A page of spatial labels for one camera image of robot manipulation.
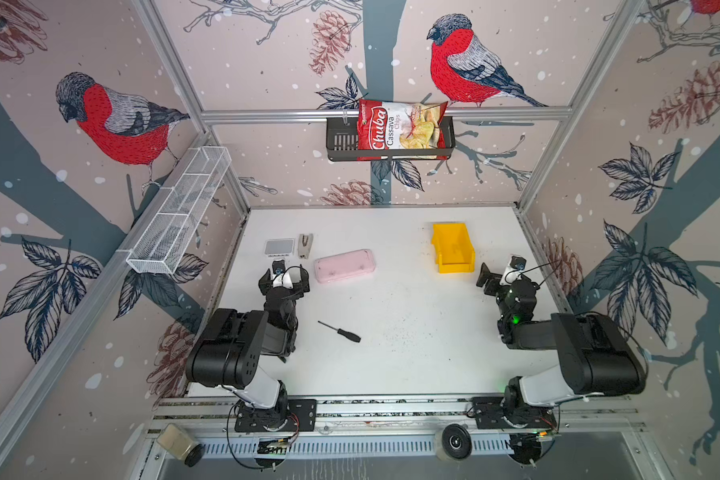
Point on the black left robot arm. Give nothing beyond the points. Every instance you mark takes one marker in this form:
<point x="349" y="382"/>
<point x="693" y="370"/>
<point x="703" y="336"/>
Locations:
<point x="227" y="352"/>

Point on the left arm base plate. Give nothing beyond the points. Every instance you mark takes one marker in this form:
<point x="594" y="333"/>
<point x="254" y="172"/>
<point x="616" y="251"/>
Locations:
<point x="295" y="415"/>

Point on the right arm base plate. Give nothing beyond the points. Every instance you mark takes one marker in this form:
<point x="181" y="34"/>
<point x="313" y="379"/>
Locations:
<point x="494" y="413"/>

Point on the small grey box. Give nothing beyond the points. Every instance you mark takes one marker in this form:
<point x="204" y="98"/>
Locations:
<point x="279" y="247"/>

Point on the black wall basket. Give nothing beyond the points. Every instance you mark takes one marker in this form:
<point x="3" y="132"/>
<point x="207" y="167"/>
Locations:
<point x="345" y="143"/>

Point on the red cassava chips bag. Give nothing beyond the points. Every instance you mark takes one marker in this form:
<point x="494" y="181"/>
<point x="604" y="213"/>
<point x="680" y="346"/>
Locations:
<point x="417" y="121"/>

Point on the beige camera device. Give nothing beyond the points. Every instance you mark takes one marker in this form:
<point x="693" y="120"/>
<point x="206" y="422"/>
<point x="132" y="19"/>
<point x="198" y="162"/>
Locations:
<point x="181" y="444"/>

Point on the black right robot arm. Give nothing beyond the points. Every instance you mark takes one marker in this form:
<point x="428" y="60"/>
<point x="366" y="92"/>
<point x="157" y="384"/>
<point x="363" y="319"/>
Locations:
<point x="593" y="357"/>

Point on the beige stapler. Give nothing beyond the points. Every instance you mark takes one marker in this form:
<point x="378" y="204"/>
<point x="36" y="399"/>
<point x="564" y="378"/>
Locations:
<point x="305" y="242"/>

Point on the white wire mesh shelf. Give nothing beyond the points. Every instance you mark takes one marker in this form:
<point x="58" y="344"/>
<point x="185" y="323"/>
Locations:
<point x="168" y="235"/>

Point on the black screwdriver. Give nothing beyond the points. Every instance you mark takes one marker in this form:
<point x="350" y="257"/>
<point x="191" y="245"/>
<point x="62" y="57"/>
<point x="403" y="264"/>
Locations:
<point x="344" y="333"/>

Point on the yellow plastic bin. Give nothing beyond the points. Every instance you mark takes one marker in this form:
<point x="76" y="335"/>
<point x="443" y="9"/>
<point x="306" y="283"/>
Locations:
<point x="454" y="252"/>

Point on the pink case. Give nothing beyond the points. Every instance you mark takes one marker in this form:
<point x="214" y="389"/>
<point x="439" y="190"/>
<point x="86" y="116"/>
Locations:
<point x="344" y="266"/>

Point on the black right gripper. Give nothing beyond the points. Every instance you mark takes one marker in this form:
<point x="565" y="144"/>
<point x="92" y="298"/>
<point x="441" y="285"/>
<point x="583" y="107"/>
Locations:
<point x="503" y="285"/>

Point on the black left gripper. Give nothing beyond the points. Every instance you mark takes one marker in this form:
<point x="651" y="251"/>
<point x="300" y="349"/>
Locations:
<point x="282" y="291"/>

